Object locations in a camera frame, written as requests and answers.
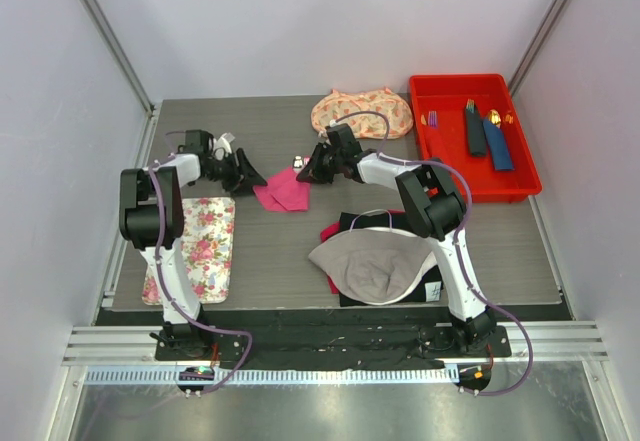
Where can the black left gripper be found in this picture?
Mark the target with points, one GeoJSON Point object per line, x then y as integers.
{"type": "Point", "coordinates": [250, 178]}

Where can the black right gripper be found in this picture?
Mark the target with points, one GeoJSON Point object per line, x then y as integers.
{"type": "Point", "coordinates": [314, 173]}

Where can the pink paper napkin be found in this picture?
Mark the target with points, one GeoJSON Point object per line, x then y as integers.
{"type": "Point", "coordinates": [284, 193]}

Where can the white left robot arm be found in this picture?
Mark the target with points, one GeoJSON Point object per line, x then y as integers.
{"type": "Point", "coordinates": [151, 215]}

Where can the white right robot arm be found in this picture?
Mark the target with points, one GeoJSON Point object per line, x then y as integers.
{"type": "Point", "coordinates": [437, 202]}

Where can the red rolled napkin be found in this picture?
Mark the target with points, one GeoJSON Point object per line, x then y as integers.
{"type": "Point", "coordinates": [435, 144]}

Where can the black rolled napkin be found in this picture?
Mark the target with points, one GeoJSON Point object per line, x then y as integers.
{"type": "Point", "coordinates": [476, 140]}

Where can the blue rolled napkin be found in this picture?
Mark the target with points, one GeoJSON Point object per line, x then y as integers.
{"type": "Point", "coordinates": [497, 145]}

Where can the floral rectangular tray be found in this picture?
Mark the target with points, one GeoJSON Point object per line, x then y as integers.
{"type": "Point", "coordinates": [207, 243]}

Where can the orange patterned fabric cover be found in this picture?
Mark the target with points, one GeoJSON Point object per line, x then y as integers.
{"type": "Point", "coordinates": [376, 114]}

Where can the grey bucket hat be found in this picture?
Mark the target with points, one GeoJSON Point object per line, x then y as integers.
{"type": "Point", "coordinates": [380, 266]}

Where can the purple fork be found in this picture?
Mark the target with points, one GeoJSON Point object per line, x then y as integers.
{"type": "Point", "coordinates": [432, 119]}

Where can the red plastic bin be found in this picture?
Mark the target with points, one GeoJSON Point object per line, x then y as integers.
{"type": "Point", "coordinates": [447, 94]}

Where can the black folded garment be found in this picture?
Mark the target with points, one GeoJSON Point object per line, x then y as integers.
{"type": "Point", "coordinates": [386, 263]}

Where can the gold spoon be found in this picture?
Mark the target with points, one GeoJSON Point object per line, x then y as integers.
{"type": "Point", "coordinates": [494, 117]}

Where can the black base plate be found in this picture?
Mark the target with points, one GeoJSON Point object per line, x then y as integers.
{"type": "Point", "coordinates": [327, 347]}

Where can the aluminium front rail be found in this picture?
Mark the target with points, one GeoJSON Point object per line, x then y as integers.
{"type": "Point", "coordinates": [125, 355]}

